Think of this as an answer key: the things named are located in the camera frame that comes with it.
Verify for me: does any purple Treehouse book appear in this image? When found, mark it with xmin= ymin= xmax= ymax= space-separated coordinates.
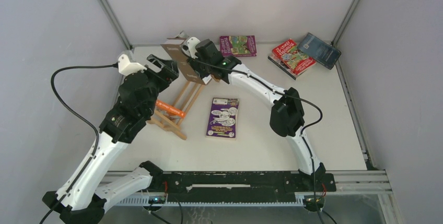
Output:
xmin=219 ymin=36 xmax=257 ymax=57

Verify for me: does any wooden book rack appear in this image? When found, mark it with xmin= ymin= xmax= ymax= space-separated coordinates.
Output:
xmin=146 ymin=78 xmax=206 ymax=140

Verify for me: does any orange Treehouse book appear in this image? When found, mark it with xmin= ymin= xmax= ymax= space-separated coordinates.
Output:
xmin=156 ymin=100 xmax=186 ymax=118

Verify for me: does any grey ianra book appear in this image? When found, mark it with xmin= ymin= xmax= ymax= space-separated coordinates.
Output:
xmin=175 ymin=31 xmax=188 ymax=39

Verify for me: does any brown white Decorate book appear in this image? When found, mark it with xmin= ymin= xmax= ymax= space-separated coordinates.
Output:
xmin=161 ymin=38 xmax=212 ymax=85

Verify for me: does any purple white cartoon book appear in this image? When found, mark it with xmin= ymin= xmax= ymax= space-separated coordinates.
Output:
xmin=205 ymin=98 xmax=239 ymax=140

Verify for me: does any red Treehouse book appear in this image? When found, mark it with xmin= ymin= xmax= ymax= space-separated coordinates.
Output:
xmin=272 ymin=39 xmax=316 ymax=76

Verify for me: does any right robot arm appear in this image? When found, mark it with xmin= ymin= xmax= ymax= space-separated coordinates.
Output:
xmin=181 ymin=37 xmax=326 ymax=191

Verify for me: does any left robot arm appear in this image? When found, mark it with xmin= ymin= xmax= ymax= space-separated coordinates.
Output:
xmin=42 ymin=51 xmax=179 ymax=223

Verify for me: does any dark floral book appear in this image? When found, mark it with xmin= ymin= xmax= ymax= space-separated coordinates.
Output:
xmin=267 ymin=54 xmax=297 ymax=80

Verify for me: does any dark blue book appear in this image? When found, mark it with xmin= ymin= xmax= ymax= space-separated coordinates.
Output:
xmin=297 ymin=32 xmax=342 ymax=70

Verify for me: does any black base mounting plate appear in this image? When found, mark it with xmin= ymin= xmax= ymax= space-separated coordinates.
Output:
xmin=143 ymin=171 xmax=337 ymax=204

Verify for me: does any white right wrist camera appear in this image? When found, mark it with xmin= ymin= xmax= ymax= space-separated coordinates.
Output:
xmin=181 ymin=37 xmax=200 ymax=58

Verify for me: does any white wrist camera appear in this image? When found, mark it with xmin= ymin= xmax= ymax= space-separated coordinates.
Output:
xmin=181 ymin=37 xmax=200 ymax=58
xmin=118 ymin=52 xmax=147 ymax=76

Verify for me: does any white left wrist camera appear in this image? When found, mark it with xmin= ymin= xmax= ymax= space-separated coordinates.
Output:
xmin=118 ymin=52 xmax=147 ymax=76

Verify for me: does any aluminium frame rail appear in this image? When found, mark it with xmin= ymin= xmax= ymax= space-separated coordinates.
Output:
xmin=92 ymin=171 xmax=392 ymax=206

